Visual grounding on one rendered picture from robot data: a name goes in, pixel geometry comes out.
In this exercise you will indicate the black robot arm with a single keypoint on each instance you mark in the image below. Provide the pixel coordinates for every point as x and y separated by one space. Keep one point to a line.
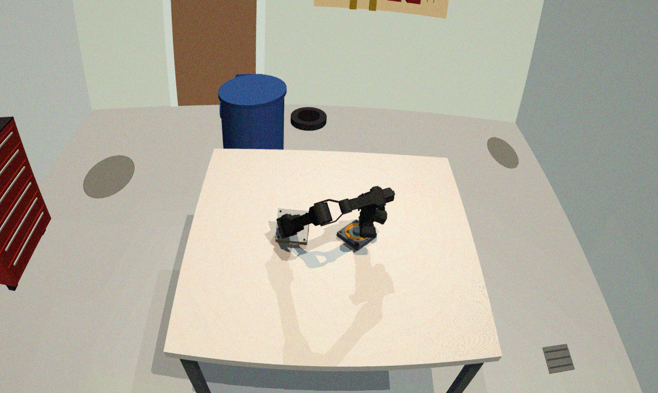
319 214

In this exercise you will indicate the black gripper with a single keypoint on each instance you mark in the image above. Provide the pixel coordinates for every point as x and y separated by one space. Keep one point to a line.
367 229

